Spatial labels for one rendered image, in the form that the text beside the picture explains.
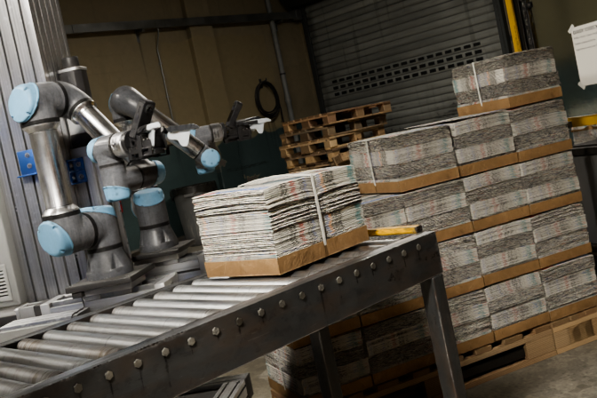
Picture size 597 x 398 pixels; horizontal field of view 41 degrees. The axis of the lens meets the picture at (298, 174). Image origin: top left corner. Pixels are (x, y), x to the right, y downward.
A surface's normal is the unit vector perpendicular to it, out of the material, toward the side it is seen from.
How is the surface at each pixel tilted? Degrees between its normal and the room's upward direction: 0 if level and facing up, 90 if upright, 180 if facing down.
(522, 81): 90
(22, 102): 82
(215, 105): 90
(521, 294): 90
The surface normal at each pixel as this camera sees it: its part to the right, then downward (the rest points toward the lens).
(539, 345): 0.39, -0.04
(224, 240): -0.66, 0.18
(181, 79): 0.68, -0.11
